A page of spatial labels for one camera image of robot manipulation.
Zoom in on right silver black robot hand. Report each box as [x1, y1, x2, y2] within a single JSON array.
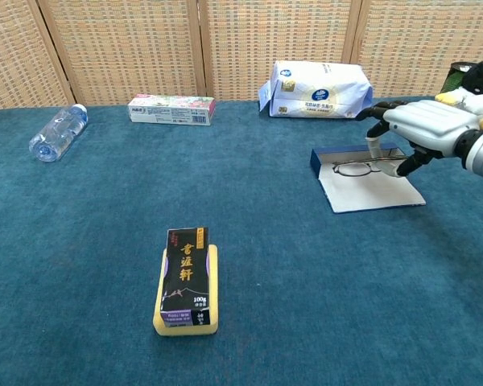
[[356, 100, 483, 178]]

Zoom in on black eyeglasses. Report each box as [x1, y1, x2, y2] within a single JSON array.
[[332, 154, 407, 179]]

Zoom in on blue glasses case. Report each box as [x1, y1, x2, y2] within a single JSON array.
[[309, 142, 427, 214]]

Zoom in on floral toothpaste box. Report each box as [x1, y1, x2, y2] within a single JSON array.
[[127, 94, 217, 127]]

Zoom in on black box with gold characters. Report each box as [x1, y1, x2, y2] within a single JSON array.
[[161, 227, 210, 327]]

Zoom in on black white plush toy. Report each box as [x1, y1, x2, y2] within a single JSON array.
[[434, 60, 483, 121]]

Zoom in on white tissue pack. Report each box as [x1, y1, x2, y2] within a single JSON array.
[[258, 60, 374, 119]]

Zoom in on yellow sponge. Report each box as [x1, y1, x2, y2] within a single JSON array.
[[152, 244, 220, 337]]

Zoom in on woven bamboo folding screen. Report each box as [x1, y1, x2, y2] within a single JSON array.
[[0, 0, 483, 110]]

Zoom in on blue felt table mat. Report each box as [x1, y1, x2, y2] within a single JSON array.
[[0, 96, 483, 386]]

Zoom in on clear plastic water bottle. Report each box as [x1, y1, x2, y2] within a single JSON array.
[[28, 103, 89, 163]]

